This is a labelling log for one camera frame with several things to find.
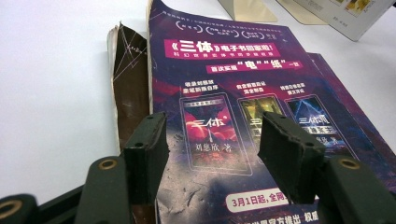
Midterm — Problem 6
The white book with colourful pictures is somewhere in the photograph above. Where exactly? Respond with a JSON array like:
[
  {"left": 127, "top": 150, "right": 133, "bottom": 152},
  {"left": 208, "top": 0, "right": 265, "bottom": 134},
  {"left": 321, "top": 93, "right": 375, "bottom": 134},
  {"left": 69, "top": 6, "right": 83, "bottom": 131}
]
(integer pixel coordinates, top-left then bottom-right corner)
[{"left": 293, "top": 0, "right": 396, "bottom": 42}]

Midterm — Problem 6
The purple magazine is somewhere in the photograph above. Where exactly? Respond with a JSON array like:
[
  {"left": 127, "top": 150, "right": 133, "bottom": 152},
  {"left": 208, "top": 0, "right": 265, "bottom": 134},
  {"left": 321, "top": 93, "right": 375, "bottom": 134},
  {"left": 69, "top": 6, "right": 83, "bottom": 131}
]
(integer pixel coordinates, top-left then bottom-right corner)
[
  {"left": 145, "top": 0, "right": 396, "bottom": 224},
  {"left": 306, "top": 51, "right": 396, "bottom": 188}
]

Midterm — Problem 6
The white board sheet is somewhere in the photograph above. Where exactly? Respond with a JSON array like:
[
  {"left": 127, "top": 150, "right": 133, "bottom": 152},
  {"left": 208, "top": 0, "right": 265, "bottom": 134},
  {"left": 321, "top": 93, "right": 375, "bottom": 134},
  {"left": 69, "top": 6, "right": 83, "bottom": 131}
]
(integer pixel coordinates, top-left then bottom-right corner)
[{"left": 0, "top": 0, "right": 396, "bottom": 204}]

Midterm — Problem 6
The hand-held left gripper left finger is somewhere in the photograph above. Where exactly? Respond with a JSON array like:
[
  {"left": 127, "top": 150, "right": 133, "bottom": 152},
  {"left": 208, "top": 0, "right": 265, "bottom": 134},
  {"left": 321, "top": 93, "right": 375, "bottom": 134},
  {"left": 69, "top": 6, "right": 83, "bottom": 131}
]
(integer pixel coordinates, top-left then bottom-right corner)
[{"left": 122, "top": 111, "right": 171, "bottom": 206}]

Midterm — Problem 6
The beige expandable book rack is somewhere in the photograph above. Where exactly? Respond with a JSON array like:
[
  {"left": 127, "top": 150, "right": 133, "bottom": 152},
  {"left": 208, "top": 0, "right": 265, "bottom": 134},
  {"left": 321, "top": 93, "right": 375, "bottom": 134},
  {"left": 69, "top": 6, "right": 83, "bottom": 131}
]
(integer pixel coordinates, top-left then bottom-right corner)
[{"left": 217, "top": 0, "right": 329, "bottom": 26}]

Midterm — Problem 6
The dark brown magazine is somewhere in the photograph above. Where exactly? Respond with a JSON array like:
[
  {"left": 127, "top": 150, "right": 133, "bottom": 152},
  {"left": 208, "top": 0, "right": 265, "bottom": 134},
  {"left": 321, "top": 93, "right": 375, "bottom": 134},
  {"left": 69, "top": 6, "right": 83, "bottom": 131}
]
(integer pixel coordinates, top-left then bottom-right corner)
[{"left": 106, "top": 21, "right": 157, "bottom": 224}]

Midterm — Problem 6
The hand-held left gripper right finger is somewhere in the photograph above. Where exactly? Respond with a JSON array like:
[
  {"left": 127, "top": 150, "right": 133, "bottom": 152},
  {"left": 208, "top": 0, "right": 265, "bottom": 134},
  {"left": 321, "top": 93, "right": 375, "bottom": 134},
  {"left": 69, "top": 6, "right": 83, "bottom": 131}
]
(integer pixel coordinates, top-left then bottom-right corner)
[{"left": 257, "top": 111, "right": 327, "bottom": 205}]

